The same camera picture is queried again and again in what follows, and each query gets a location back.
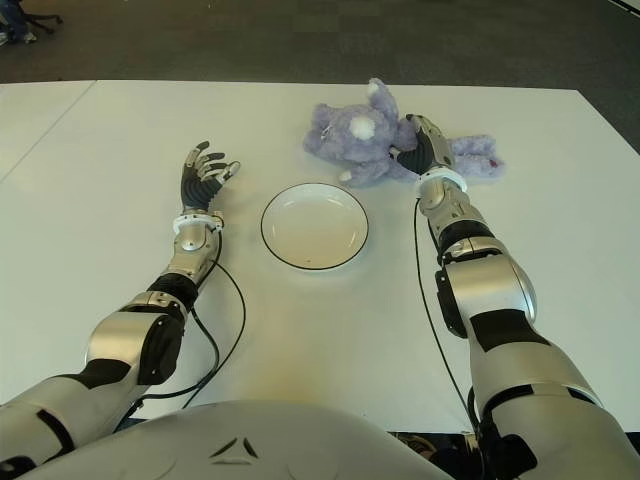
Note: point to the person in blue jeans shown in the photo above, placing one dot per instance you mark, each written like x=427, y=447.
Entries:
x=15, y=20

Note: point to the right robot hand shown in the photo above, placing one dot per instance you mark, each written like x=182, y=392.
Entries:
x=425, y=152

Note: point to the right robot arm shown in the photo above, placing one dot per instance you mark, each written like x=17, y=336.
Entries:
x=490, y=290

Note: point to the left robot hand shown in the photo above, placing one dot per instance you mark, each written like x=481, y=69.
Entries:
x=197, y=187

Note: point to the purple plush doll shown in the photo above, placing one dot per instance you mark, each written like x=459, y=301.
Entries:
x=340, y=130

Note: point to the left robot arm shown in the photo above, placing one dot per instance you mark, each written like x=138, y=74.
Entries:
x=130, y=340

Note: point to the white plate black rim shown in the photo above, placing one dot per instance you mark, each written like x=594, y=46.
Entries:
x=315, y=230

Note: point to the black office chair base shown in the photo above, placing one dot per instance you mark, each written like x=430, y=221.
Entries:
x=47, y=20

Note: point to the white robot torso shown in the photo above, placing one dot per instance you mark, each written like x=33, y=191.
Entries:
x=225, y=440

